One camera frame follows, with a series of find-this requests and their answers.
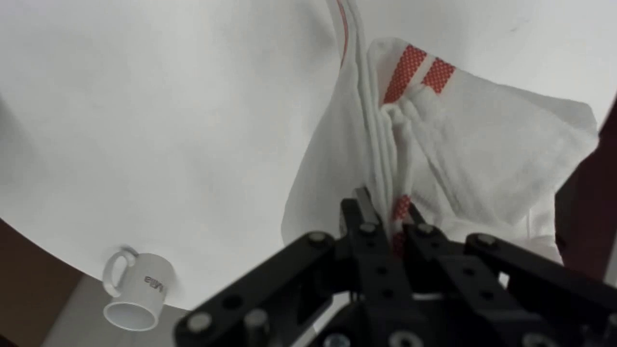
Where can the white towel with red stripes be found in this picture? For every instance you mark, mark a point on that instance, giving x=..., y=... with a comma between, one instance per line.
x=502, y=148

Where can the dark red post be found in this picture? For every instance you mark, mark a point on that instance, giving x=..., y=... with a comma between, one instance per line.
x=589, y=194

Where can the large flat cardboard sheet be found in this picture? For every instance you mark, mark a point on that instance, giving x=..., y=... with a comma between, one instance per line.
x=30, y=290

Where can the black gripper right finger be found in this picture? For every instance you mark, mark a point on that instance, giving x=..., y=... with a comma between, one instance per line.
x=488, y=283

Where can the white ceramic mug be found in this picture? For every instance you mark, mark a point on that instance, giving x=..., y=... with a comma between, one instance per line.
x=141, y=292

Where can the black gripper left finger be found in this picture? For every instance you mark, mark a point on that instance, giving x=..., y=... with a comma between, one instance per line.
x=377, y=271

